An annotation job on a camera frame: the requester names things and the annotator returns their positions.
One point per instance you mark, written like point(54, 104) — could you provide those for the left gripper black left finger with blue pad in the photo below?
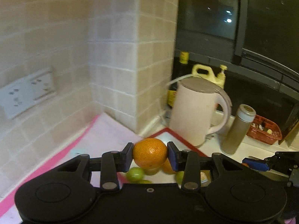
point(112, 163)

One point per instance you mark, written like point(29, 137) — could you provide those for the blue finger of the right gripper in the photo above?
point(260, 165)

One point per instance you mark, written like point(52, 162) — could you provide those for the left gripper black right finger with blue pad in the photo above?
point(187, 161)

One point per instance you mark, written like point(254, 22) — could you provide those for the orange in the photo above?
point(150, 153)
point(166, 168)

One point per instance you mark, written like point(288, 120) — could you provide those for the green apple front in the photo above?
point(144, 182)

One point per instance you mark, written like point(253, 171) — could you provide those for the bright green apple right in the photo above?
point(179, 177)

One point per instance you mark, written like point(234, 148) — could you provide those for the green apple back left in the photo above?
point(135, 174)

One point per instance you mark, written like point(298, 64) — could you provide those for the pink fleece mat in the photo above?
point(104, 134)

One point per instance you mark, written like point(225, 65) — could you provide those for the red and white tray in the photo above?
point(166, 135)

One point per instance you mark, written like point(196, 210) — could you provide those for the red plastic basket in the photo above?
point(264, 130)

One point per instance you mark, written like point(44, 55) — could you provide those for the grey thermos bottle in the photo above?
point(241, 124)

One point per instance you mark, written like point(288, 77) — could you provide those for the white electric kettle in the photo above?
point(194, 106)

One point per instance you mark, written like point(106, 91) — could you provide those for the yellow oil jug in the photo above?
point(207, 73)

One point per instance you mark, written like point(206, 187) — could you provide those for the dark sauce bottle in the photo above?
point(180, 68)

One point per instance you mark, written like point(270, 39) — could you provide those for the white wall socket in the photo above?
point(26, 92)

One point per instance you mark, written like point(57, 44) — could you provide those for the dark window frame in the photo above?
point(258, 38)

